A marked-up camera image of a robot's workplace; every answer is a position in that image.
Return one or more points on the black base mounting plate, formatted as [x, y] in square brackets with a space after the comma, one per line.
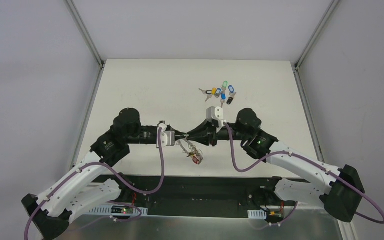
[208, 197]

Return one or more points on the loose green key tag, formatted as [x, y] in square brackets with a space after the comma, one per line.
[224, 85]

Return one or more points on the silver metal ring disc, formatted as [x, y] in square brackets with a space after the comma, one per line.
[190, 149]

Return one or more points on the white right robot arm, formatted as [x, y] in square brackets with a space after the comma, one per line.
[294, 159]

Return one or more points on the loose blue key tag right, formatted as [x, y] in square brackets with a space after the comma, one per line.
[231, 90]

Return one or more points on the red key tag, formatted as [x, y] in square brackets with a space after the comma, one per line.
[196, 160]

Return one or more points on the aluminium frame rail front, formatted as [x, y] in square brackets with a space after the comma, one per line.
[195, 196]

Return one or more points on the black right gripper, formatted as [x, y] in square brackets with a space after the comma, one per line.
[213, 135]

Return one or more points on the loose black key tag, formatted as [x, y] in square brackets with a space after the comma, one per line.
[230, 100]

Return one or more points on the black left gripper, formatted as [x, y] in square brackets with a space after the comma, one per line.
[152, 130]

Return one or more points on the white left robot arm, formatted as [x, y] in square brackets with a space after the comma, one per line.
[89, 172]

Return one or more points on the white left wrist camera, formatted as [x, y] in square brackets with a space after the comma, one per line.
[168, 138]

